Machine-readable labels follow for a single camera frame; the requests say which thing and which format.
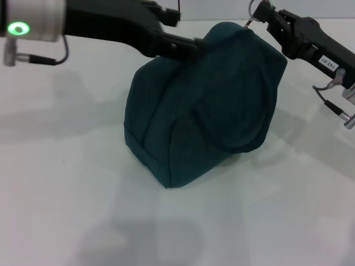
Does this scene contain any left gripper cable with plug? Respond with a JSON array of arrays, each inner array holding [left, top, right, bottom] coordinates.
[[2, 34, 69, 67]]

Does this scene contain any gripper cable with plug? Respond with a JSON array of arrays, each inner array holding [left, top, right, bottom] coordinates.
[[2, 34, 69, 67], [312, 68, 355, 129]]

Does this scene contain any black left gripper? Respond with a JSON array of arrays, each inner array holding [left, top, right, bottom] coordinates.
[[62, 0, 206, 60]]

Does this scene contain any dark teal insulated lunch bag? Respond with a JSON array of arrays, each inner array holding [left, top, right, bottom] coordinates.
[[123, 21, 288, 190]]

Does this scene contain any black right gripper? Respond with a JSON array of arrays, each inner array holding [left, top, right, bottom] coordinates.
[[253, 1, 355, 89]]

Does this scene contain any right gripper cable with plug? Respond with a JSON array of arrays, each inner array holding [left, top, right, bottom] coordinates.
[[312, 68, 355, 129]]

